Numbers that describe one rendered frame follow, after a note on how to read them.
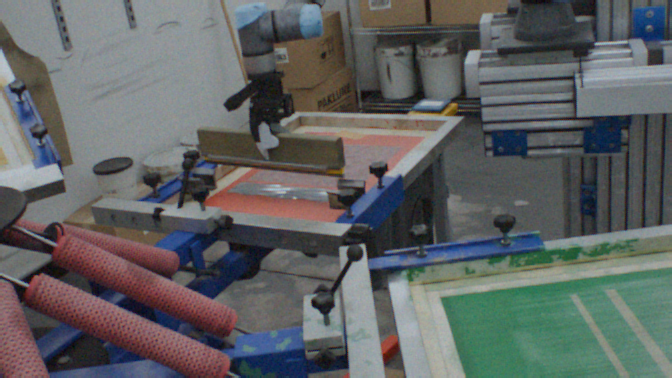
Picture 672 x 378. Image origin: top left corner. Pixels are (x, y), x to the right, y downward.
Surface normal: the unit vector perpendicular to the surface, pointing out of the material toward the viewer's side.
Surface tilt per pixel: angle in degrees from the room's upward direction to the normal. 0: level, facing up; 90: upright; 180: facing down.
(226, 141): 91
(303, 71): 91
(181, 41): 90
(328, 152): 91
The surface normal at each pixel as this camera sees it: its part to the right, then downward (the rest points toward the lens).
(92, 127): 0.88, 0.07
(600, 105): -0.25, 0.40
